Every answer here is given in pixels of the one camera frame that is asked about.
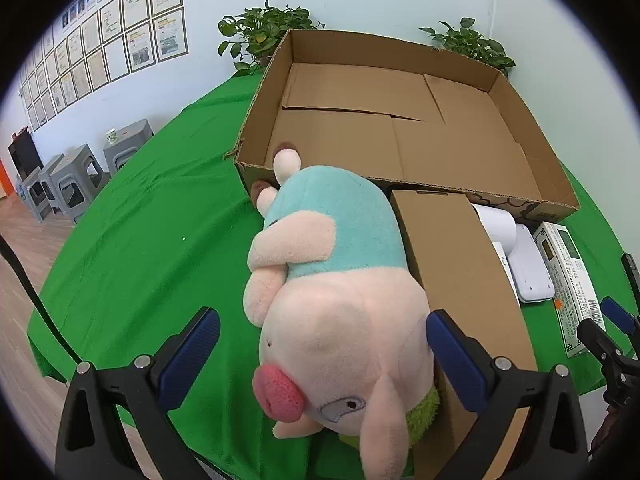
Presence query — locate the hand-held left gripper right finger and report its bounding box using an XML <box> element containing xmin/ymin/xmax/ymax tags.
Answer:
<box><xmin>426</xmin><ymin>310</ymin><xmax>591</xmax><ymax>480</ymax></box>

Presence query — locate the small brown cardboard box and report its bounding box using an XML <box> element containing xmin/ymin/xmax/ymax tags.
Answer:
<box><xmin>389</xmin><ymin>189</ymin><xmax>538</xmax><ymax>480</ymax></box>

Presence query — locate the potted green plant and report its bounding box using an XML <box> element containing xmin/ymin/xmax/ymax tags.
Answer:
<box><xmin>217</xmin><ymin>0</ymin><xmax>326</xmax><ymax>78</ymax></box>
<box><xmin>419</xmin><ymin>17</ymin><xmax>516</xmax><ymax>78</ymax></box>

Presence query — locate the black cabinet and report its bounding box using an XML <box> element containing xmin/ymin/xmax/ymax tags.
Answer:
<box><xmin>7</xmin><ymin>130</ymin><xmax>43</xmax><ymax>178</ymax></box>

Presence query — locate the wall of framed documents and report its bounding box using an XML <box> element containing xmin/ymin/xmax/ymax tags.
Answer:
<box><xmin>19</xmin><ymin>0</ymin><xmax>190</xmax><ymax>131</ymax></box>

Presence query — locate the white plastic device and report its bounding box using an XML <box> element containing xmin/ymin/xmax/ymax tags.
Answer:
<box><xmin>507</xmin><ymin>223</ymin><xmax>556</xmax><ymax>304</ymax></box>

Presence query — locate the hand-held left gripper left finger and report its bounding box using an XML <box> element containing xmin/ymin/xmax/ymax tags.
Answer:
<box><xmin>54</xmin><ymin>306</ymin><xmax>221</xmax><ymax>480</ymax></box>

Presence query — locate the pink pig plush toy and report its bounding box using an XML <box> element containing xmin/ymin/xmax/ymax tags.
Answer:
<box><xmin>243</xmin><ymin>142</ymin><xmax>442</xmax><ymax>480</ymax></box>

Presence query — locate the white printed carton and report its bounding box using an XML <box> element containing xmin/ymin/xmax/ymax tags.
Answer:
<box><xmin>532</xmin><ymin>221</ymin><xmax>607</xmax><ymax>359</ymax></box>

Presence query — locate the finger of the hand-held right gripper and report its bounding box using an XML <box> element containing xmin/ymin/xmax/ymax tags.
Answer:
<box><xmin>576</xmin><ymin>317</ymin><xmax>628</xmax><ymax>367</ymax></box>
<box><xmin>601</xmin><ymin>296</ymin><xmax>640</xmax><ymax>335</ymax></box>

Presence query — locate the black strap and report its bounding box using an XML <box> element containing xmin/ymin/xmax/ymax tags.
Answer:
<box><xmin>0</xmin><ymin>232</ymin><xmax>83</xmax><ymax>366</ymax></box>

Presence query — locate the green tablecloth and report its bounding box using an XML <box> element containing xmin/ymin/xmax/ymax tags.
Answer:
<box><xmin>26</xmin><ymin>72</ymin><xmax>631</xmax><ymax>480</ymax></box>

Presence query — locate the large cardboard box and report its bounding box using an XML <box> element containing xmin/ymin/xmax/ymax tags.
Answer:
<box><xmin>223</xmin><ymin>29</ymin><xmax>581</xmax><ymax>226</ymax></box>

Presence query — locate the grey plastic stool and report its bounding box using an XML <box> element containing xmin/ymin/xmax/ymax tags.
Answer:
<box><xmin>22</xmin><ymin>154</ymin><xmax>66</xmax><ymax>222</ymax></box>
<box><xmin>103</xmin><ymin>119</ymin><xmax>154</xmax><ymax>178</ymax></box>
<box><xmin>50</xmin><ymin>143</ymin><xmax>108</xmax><ymax>224</ymax></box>

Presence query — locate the white hair dryer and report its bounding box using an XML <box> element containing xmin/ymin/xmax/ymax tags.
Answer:
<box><xmin>471</xmin><ymin>203</ymin><xmax>520</xmax><ymax>301</ymax></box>

